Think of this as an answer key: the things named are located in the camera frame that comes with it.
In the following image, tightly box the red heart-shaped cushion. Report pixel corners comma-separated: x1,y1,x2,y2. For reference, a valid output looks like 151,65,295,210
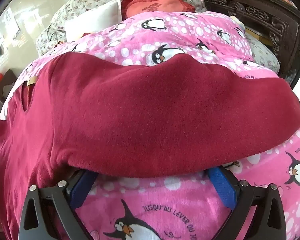
120,0,196,19

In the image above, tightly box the dark red fleece garment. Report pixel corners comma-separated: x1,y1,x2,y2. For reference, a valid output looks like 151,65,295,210
0,51,300,240

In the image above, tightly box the white wall board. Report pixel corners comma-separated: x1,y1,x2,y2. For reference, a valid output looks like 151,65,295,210
5,12,21,40

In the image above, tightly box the floral print pillow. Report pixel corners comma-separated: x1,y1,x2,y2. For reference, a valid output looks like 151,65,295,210
245,34,281,77

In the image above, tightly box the white pillow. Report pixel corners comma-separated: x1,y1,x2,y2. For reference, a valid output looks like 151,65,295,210
64,0,123,42

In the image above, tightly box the dark carved wooden headboard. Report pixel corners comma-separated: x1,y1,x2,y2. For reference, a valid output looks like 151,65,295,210
197,0,300,85

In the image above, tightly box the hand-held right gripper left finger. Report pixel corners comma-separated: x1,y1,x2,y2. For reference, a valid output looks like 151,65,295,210
18,170,98,240

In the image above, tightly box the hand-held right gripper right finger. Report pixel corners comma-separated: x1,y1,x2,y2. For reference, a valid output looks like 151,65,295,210
207,166,289,240

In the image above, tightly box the floral print quilt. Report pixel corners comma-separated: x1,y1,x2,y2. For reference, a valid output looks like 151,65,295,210
36,0,208,55

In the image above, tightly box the pink penguin print blanket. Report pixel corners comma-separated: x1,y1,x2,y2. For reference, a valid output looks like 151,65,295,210
15,12,300,240

